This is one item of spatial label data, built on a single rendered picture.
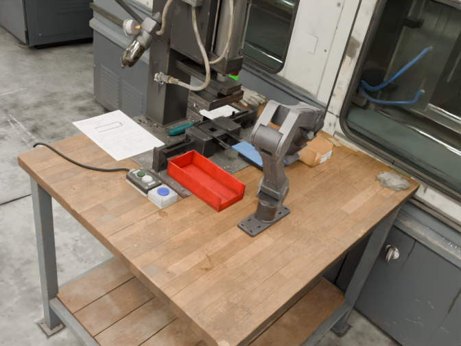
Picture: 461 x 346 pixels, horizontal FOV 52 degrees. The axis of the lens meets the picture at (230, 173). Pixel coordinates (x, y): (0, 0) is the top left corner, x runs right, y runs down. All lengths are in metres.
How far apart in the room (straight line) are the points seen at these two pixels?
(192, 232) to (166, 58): 0.68
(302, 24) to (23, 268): 1.76
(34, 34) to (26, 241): 2.48
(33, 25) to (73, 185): 3.25
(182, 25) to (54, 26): 3.18
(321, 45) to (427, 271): 1.06
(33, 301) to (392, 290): 1.65
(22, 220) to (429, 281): 2.08
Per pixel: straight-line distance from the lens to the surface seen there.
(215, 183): 1.62
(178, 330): 2.04
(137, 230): 1.41
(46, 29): 4.77
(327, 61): 2.14
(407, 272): 2.24
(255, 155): 1.64
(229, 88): 1.63
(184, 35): 1.69
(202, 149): 1.70
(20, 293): 2.47
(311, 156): 1.82
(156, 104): 1.89
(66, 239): 2.70
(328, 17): 2.13
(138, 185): 1.54
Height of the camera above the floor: 1.86
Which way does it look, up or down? 35 degrees down
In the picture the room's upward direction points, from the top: 11 degrees clockwise
